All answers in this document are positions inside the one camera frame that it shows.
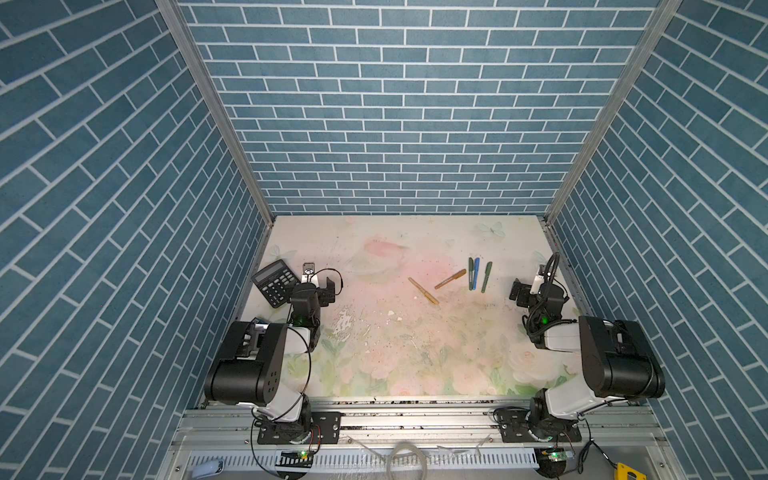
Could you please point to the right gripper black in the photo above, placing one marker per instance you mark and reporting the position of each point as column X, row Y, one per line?
column 522, row 300

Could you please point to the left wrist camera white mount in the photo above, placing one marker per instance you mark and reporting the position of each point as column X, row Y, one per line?
column 309, row 273

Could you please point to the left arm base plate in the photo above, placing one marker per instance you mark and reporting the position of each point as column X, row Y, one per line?
column 325, row 425

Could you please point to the black desk calculator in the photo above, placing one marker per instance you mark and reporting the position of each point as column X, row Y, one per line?
column 275, row 282

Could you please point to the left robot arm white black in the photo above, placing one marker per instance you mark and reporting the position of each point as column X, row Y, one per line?
column 247, row 367

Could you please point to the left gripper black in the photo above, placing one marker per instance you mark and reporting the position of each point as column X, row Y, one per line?
column 325, row 294

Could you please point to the blue pen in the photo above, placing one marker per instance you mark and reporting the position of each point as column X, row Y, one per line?
column 476, row 266

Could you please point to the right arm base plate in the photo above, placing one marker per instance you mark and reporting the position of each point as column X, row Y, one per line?
column 517, row 425

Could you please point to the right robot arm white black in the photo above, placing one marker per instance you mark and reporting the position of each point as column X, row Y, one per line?
column 617, row 364

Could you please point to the dark green capped pen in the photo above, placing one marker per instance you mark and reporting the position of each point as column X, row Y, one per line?
column 471, row 273

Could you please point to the tan pen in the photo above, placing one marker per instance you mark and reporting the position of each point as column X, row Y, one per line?
column 431, row 298
column 453, row 277

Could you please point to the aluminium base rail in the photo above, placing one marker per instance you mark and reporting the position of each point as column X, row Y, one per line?
column 462, row 430

